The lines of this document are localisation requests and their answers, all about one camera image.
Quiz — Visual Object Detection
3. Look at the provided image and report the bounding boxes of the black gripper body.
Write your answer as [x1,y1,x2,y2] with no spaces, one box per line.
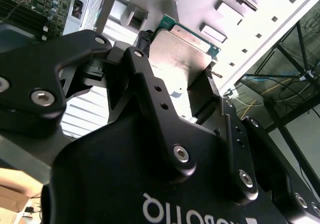
[40,112,310,224]

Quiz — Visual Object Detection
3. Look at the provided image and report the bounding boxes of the silver green CPU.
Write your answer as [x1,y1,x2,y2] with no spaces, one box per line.
[146,14,223,118]

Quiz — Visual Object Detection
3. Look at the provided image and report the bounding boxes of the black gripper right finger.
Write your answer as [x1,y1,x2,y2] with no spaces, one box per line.
[187,67,320,219]

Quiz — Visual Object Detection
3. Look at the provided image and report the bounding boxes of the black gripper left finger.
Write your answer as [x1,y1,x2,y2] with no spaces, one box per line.
[0,30,198,182]

